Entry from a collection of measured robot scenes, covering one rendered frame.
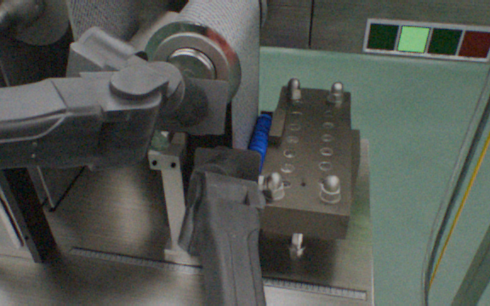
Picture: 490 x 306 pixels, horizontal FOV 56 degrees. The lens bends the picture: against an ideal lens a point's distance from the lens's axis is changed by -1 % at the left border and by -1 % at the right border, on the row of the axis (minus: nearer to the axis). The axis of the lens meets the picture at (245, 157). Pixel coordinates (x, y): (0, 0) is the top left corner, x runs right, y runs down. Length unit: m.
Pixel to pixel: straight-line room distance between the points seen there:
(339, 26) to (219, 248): 0.63
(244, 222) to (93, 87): 0.21
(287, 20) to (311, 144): 0.26
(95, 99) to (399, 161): 2.32
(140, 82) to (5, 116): 0.12
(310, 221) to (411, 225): 1.51
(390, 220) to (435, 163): 0.54
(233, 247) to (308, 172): 0.40
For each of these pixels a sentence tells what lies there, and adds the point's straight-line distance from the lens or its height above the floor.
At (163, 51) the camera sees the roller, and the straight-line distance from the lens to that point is 0.69.
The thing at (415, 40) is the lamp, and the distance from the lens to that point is 1.00.
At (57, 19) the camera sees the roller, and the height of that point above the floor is 1.31.
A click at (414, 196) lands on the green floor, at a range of 2.43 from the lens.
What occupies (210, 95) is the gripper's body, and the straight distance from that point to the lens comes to 0.56.
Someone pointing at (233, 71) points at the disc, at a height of 1.25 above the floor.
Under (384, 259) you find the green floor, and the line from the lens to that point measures 2.10.
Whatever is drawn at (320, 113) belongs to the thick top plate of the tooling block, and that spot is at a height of 1.03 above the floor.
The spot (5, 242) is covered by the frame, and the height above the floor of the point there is 0.92.
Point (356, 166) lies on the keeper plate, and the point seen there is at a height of 1.00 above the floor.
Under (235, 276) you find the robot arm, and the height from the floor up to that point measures 1.21.
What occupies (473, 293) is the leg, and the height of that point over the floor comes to 0.21.
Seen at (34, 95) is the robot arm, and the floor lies 1.39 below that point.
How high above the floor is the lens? 1.57
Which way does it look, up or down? 39 degrees down
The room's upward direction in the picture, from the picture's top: straight up
